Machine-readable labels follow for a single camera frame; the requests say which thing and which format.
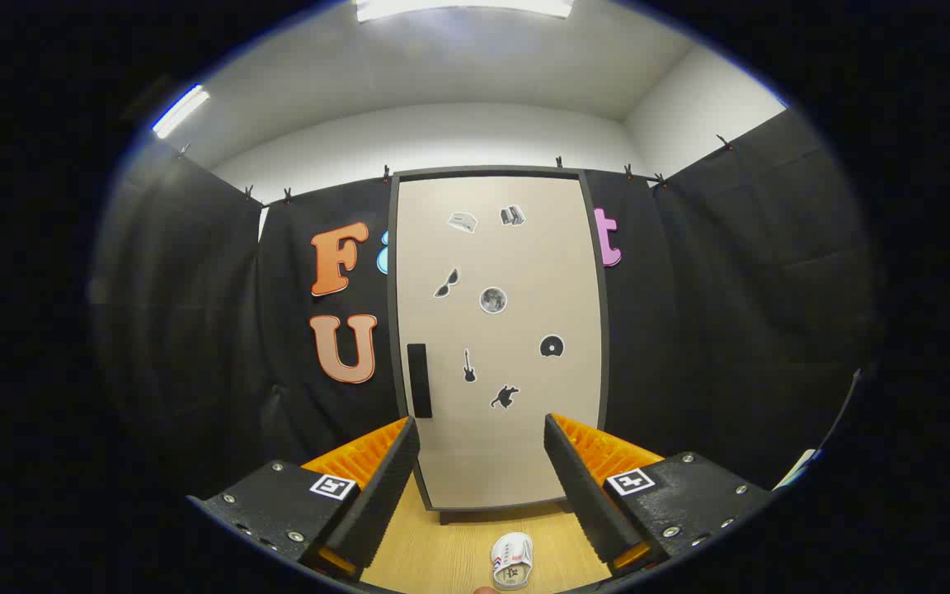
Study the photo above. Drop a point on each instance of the white printed sheet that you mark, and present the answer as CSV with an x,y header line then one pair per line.
x,y
797,469

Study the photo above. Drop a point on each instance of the thin black rod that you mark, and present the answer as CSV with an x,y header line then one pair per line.
x,y
846,404

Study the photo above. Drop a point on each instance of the dark grey shoe cabinet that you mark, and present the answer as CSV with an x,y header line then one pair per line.
x,y
483,172

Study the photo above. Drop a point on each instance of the long ceiling light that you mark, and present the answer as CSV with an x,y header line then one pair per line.
x,y
458,7

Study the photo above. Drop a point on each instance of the white canvas shoe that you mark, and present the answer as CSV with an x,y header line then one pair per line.
x,y
512,557

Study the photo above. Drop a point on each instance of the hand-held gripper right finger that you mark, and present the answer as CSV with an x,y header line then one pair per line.
x,y
586,495

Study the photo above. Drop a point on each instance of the small ceiling light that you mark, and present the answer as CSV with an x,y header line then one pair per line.
x,y
181,111

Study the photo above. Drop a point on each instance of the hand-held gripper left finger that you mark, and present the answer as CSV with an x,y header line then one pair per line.
x,y
384,487

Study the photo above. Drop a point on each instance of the beige shoe cabinet door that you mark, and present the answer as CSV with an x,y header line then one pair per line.
x,y
516,272

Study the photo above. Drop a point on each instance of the black backdrop cloth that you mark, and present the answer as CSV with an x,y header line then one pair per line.
x,y
731,330

